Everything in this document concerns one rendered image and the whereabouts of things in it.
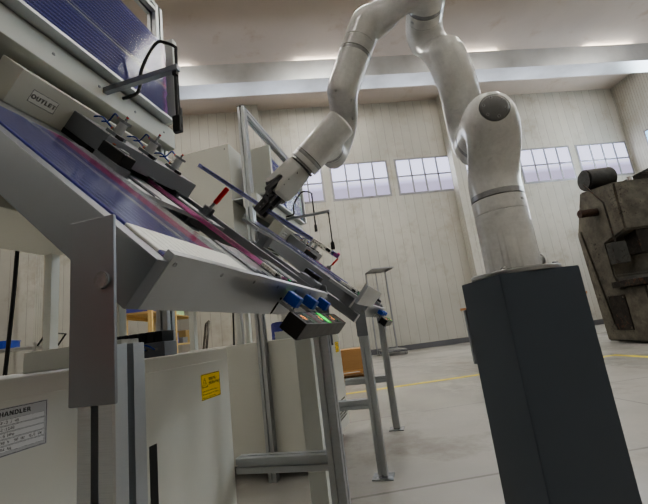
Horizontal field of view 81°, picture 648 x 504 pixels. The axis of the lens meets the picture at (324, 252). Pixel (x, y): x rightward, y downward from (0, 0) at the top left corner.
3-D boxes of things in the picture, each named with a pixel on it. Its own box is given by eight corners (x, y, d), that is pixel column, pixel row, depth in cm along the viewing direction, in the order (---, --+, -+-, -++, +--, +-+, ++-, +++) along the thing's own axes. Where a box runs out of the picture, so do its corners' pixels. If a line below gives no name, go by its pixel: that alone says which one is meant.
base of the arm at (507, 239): (528, 277, 98) (512, 209, 102) (583, 263, 80) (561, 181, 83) (458, 285, 96) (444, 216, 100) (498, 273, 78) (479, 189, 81)
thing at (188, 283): (313, 315, 103) (328, 293, 103) (138, 310, 41) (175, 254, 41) (310, 313, 104) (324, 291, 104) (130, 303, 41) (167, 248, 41)
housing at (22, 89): (151, 198, 124) (175, 162, 124) (-15, 125, 78) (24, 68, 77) (135, 186, 127) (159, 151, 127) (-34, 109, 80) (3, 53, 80)
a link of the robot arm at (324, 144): (306, 157, 109) (293, 141, 101) (337, 123, 108) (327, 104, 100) (325, 173, 106) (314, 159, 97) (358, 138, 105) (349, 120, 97)
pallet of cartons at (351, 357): (292, 389, 465) (289, 357, 473) (292, 382, 538) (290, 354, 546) (376, 377, 475) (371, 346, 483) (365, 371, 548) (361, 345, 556)
